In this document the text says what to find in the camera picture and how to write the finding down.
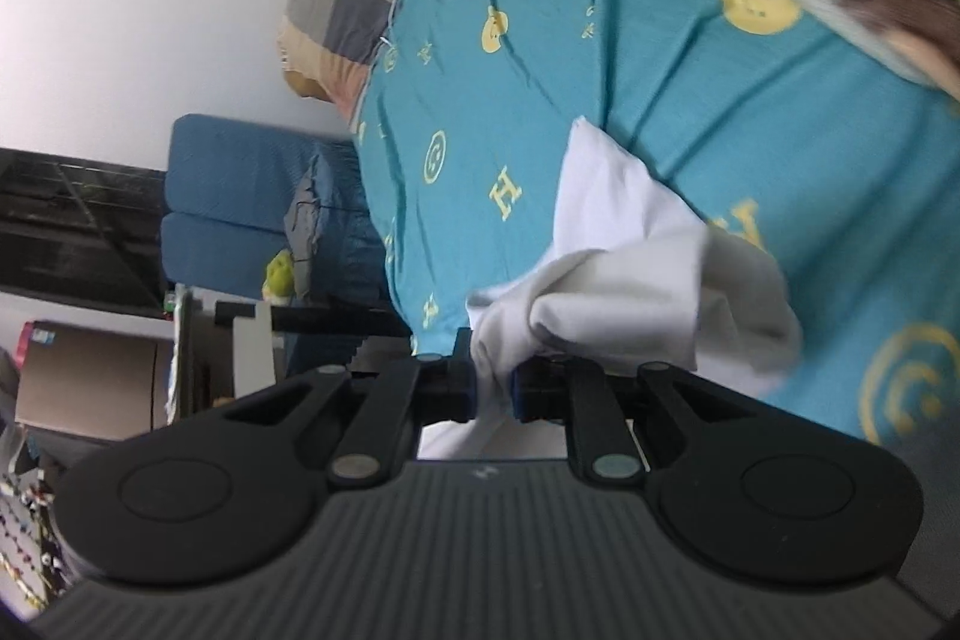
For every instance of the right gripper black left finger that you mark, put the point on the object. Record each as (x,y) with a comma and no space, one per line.
(409,394)

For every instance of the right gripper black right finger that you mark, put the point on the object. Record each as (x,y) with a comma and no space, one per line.
(576,394)

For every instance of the white t-shirt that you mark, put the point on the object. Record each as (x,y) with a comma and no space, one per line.
(631,275)

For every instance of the green apple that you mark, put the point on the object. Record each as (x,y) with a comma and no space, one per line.
(279,284)

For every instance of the grey cloth on chair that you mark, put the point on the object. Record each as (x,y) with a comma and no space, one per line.
(302,234)

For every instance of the blue covered chair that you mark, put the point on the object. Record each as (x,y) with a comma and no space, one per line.
(228,186)

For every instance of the cardboard box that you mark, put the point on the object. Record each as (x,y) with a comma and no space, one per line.
(93,384)

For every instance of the brown pillow underneath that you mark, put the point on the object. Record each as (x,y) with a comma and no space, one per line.
(308,81)

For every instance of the teal patterned bed sheet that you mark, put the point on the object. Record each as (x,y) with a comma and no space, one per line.
(765,121)

